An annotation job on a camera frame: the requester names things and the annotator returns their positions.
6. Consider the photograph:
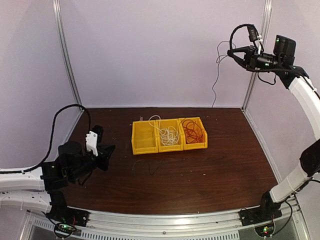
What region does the left circuit board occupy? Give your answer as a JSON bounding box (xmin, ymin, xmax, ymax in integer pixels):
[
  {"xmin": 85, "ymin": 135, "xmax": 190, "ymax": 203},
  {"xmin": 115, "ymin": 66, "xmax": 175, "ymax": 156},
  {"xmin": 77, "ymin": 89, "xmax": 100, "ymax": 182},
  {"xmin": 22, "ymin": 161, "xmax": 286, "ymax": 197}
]
[{"xmin": 53, "ymin": 222, "xmax": 77, "ymax": 239}]

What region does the yellow bin left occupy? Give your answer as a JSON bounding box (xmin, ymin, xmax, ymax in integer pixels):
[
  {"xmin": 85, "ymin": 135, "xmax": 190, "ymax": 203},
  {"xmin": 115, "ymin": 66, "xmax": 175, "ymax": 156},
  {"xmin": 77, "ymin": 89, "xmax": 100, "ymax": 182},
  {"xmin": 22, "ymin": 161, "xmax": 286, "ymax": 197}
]
[{"xmin": 131, "ymin": 120, "xmax": 159, "ymax": 155}]

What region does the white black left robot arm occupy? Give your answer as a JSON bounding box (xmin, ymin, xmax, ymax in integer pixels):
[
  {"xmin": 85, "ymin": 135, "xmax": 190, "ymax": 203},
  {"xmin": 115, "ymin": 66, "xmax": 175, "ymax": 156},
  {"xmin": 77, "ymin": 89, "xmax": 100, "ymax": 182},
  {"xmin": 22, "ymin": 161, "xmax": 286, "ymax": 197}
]
[{"xmin": 0, "ymin": 141, "xmax": 116, "ymax": 222}]

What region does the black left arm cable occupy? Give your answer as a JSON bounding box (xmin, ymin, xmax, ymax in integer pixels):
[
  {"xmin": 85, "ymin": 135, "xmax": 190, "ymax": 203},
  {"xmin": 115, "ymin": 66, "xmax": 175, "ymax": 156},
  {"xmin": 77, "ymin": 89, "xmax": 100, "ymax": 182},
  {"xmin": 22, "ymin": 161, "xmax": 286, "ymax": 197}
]
[{"xmin": 0, "ymin": 104, "xmax": 92, "ymax": 174}]

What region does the thick red cable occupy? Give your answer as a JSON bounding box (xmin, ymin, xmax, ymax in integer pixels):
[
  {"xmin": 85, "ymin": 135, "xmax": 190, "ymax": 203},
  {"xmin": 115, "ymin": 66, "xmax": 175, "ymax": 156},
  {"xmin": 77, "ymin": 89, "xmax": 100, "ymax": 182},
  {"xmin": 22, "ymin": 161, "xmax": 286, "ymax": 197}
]
[{"xmin": 180, "ymin": 119, "xmax": 206, "ymax": 145}]

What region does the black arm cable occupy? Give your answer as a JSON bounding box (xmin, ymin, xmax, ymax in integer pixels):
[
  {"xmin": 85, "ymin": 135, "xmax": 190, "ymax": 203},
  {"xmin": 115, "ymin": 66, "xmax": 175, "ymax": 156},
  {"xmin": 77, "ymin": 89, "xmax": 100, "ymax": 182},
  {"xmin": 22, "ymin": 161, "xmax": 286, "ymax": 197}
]
[
  {"xmin": 229, "ymin": 23, "xmax": 320, "ymax": 223},
  {"xmin": 0, "ymin": 104, "xmax": 92, "ymax": 174}
]

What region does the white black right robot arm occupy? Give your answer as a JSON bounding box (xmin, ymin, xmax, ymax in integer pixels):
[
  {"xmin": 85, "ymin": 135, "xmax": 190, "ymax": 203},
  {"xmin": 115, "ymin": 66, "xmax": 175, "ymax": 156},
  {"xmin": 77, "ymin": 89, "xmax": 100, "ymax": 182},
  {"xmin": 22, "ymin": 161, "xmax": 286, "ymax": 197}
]
[{"xmin": 227, "ymin": 35, "xmax": 320, "ymax": 221}]

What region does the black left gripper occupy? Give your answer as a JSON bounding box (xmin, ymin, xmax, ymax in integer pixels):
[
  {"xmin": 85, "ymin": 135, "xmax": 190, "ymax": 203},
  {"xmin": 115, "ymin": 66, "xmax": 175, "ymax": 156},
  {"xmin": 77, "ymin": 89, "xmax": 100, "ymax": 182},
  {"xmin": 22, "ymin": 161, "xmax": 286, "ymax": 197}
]
[{"xmin": 69, "ymin": 144, "xmax": 115, "ymax": 182}]

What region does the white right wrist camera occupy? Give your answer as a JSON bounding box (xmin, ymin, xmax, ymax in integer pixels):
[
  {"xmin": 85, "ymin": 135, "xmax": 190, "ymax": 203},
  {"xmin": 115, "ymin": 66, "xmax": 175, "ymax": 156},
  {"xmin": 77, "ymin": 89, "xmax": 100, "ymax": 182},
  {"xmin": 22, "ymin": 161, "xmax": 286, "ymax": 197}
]
[{"xmin": 247, "ymin": 24, "xmax": 264, "ymax": 55}]

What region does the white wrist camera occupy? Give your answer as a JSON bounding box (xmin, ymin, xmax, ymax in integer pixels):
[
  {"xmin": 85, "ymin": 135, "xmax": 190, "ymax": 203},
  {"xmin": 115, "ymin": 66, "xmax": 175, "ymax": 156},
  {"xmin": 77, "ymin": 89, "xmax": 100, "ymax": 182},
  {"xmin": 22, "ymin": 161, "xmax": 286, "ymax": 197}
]
[
  {"xmin": 85, "ymin": 125, "xmax": 104, "ymax": 157},
  {"xmin": 247, "ymin": 24, "xmax": 264, "ymax": 55}
]

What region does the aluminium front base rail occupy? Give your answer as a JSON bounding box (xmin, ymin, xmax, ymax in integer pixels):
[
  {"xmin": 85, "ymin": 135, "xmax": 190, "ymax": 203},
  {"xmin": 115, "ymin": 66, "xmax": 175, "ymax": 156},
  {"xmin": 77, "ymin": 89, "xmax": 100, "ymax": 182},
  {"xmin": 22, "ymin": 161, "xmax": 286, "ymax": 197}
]
[{"xmin": 19, "ymin": 197, "xmax": 312, "ymax": 240}]

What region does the right circuit board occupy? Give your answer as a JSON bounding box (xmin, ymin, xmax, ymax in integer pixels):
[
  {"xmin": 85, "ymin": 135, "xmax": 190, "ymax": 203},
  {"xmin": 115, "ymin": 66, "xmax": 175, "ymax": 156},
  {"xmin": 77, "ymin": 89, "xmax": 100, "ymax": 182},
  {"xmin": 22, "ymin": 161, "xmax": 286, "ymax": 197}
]
[{"xmin": 254, "ymin": 223, "xmax": 275, "ymax": 238}]

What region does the circuit board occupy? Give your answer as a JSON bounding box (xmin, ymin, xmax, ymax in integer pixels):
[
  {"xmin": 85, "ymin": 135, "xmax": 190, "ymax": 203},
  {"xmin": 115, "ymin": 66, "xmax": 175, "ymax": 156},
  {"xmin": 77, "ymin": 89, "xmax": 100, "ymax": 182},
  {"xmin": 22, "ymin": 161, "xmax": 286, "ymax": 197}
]
[
  {"xmin": 53, "ymin": 222, "xmax": 77, "ymax": 239},
  {"xmin": 254, "ymin": 223, "xmax": 275, "ymax": 238}
]

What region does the yellow bin right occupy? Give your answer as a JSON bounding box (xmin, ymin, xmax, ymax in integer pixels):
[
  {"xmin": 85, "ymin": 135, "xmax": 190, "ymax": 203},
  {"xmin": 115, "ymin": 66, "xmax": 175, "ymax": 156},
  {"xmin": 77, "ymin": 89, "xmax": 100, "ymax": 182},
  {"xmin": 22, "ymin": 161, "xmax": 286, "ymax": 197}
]
[{"xmin": 178, "ymin": 117, "xmax": 208, "ymax": 151}]

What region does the aluminium right corner post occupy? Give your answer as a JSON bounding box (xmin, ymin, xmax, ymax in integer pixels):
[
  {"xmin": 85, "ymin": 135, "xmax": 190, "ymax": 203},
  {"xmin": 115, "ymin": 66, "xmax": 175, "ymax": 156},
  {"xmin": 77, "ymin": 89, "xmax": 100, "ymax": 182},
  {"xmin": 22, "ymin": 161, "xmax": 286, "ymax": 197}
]
[{"xmin": 242, "ymin": 0, "xmax": 273, "ymax": 111}]

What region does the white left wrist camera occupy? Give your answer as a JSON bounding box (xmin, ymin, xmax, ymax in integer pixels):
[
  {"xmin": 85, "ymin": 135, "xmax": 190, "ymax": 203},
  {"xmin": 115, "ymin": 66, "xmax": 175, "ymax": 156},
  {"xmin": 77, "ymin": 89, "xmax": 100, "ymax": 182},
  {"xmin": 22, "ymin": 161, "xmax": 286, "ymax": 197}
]
[{"xmin": 85, "ymin": 125, "xmax": 104, "ymax": 157}]

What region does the yellow bin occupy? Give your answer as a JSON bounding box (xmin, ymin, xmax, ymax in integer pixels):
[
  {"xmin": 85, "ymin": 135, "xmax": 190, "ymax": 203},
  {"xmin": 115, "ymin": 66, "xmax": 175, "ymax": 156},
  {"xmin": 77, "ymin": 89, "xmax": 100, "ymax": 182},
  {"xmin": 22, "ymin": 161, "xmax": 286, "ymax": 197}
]
[
  {"xmin": 178, "ymin": 117, "xmax": 208, "ymax": 151},
  {"xmin": 156, "ymin": 118, "xmax": 184, "ymax": 153},
  {"xmin": 131, "ymin": 120, "xmax": 159, "ymax": 155}
]

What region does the thin red cable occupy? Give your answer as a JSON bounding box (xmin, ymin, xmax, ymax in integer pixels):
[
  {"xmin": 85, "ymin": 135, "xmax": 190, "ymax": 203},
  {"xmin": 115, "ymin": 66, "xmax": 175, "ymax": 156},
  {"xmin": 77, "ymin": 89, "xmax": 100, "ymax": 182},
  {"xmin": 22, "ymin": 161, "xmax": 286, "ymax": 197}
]
[{"xmin": 180, "ymin": 119, "xmax": 206, "ymax": 145}]

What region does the yellow bin middle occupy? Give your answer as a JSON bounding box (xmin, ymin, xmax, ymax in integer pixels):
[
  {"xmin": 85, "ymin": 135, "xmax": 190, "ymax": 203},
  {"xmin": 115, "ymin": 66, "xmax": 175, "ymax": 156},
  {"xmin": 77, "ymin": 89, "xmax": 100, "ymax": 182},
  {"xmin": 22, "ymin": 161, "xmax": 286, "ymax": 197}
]
[{"xmin": 156, "ymin": 118, "xmax": 184, "ymax": 153}]

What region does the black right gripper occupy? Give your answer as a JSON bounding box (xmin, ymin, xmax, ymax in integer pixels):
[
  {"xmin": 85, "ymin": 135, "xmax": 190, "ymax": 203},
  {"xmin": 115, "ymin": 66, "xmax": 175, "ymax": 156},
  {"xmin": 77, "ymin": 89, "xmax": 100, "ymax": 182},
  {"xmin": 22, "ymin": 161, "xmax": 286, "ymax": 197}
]
[{"xmin": 227, "ymin": 44, "xmax": 282, "ymax": 72}]

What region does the aluminium left corner post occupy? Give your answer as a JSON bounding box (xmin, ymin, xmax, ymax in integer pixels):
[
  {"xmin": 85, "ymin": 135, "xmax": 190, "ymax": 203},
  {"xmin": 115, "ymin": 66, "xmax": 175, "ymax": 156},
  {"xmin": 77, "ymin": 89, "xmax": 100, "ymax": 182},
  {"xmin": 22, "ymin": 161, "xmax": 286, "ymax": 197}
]
[{"xmin": 52, "ymin": 0, "xmax": 82, "ymax": 105}]

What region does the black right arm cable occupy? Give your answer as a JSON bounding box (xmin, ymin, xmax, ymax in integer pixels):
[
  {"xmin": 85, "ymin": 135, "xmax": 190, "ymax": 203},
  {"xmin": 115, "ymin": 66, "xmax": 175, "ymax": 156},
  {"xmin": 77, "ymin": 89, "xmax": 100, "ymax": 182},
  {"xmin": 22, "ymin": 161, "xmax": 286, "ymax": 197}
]
[{"xmin": 229, "ymin": 23, "xmax": 320, "ymax": 223}]

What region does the aluminium corner post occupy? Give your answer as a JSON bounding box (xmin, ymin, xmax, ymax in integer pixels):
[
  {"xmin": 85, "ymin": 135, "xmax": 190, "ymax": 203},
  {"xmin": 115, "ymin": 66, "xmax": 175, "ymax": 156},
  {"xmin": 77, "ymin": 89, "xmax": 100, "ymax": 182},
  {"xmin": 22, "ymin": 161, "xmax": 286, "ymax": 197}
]
[
  {"xmin": 242, "ymin": 0, "xmax": 273, "ymax": 111},
  {"xmin": 52, "ymin": 0, "xmax": 82, "ymax": 105}
]

